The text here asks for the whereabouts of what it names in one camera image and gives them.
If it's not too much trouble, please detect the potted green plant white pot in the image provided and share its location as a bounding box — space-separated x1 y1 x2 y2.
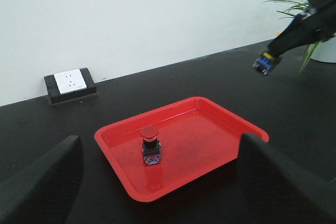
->
253 0 335 76

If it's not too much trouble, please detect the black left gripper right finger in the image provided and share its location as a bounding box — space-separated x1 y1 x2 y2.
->
237 133 335 223

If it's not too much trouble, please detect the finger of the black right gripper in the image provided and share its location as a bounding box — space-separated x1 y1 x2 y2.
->
266 0 335 57

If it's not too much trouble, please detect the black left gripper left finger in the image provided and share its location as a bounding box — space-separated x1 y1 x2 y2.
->
1 135 84 223

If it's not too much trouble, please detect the red mushroom push button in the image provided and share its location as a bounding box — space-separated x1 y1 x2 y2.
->
140 126 161 166

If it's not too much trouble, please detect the black white socket box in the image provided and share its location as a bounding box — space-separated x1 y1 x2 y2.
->
44 68 97 105

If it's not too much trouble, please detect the red plastic tray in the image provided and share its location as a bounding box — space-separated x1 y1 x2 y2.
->
94 97 269 202

